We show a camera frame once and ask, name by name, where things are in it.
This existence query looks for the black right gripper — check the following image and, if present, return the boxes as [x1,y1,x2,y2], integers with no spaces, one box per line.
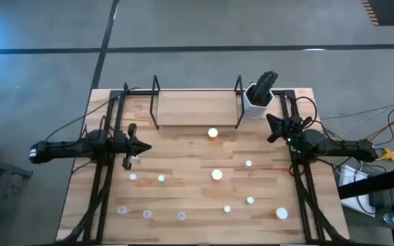
[266,113,306,153]

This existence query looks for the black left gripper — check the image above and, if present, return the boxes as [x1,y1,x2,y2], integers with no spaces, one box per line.
[114,123,153,171]

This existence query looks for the white plant pot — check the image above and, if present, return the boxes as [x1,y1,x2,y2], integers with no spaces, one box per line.
[242,83,275,120]

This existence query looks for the dark green cactus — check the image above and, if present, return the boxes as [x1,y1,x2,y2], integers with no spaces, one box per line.
[250,70,279,107]

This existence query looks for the white box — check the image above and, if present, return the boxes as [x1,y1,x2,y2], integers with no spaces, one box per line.
[339,164,378,217]

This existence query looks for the black metal beam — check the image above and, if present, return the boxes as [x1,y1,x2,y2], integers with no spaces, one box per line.
[337,166,394,200]

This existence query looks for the yellow power plug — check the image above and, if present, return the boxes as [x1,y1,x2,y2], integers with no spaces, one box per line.
[374,148,394,163]

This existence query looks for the dark floor mat orange edge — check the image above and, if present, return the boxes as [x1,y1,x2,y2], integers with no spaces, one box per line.
[360,0,394,27]

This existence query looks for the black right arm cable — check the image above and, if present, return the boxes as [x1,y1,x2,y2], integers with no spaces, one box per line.
[291,96,319,128]

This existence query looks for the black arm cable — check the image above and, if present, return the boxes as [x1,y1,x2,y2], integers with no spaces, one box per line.
[291,96,319,128]
[44,87,140,143]

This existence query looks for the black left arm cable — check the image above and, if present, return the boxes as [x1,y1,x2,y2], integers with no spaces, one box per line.
[44,87,140,143]

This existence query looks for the wooden shelf with black frame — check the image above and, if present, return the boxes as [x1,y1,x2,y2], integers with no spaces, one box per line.
[148,74,246,131]

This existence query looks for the grey cable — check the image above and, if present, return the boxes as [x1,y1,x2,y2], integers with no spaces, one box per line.
[319,104,394,121]

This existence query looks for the orange cable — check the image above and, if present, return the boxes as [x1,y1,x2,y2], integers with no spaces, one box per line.
[364,118,394,141]

